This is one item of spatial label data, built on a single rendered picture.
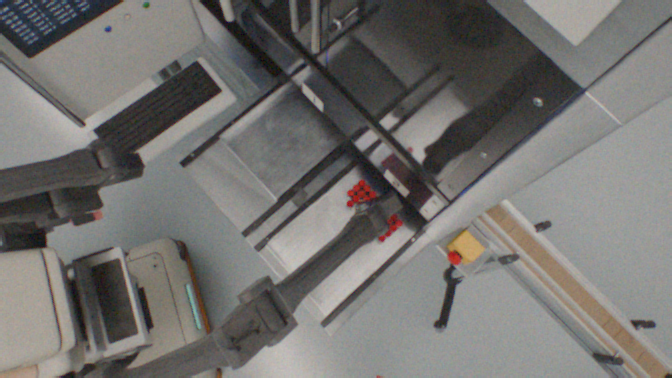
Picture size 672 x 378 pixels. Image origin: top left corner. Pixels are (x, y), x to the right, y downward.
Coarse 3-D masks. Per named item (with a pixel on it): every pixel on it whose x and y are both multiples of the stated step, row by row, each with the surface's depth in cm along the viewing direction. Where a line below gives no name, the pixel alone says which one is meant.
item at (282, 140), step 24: (288, 96) 156; (240, 120) 150; (264, 120) 154; (288, 120) 154; (312, 120) 154; (240, 144) 151; (264, 144) 152; (288, 144) 152; (312, 144) 152; (336, 144) 152; (264, 168) 150; (288, 168) 150; (312, 168) 147
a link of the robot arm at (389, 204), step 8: (392, 192) 124; (368, 200) 116; (376, 200) 124; (384, 200) 123; (392, 200) 122; (400, 200) 122; (360, 208) 116; (384, 208) 121; (392, 208) 121; (400, 208) 124; (384, 216) 121
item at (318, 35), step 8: (312, 0) 83; (320, 0) 83; (312, 8) 85; (320, 8) 85; (312, 16) 88; (320, 16) 88; (312, 24) 90; (320, 24) 90; (336, 24) 97; (312, 32) 93; (320, 32) 92; (328, 32) 96; (312, 40) 95; (320, 40) 95; (312, 48) 98; (320, 48) 98
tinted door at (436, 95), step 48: (336, 0) 92; (384, 0) 80; (432, 0) 70; (480, 0) 62; (336, 48) 107; (384, 48) 90; (432, 48) 78; (480, 48) 69; (528, 48) 62; (384, 96) 105; (432, 96) 89; (480, 96) 77; (432, 144) 102
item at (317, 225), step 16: (352, 176) 150; (336, 192) 148; (320, 208) 147; (336, 208) 147; (288, 224) 142; (304, 224) 146; (320, 224) 146; (336, 224) 146; (272, 240) 142; (288, 240) 144; (304, 240) 144; (320, 240) 145; (400, 240) 145; (288, 256) 143; (304, 256) 143; (352, 256) 144; (368, 256) 144; (384, 256) 144; (288, 272) 140; (336, 272) 142; (352, 272) 143; (368, 272) 143; (320, 288) 141; (336, 288) 141; (352, 288) 141; (320, 304) 140; (336, 304) 137
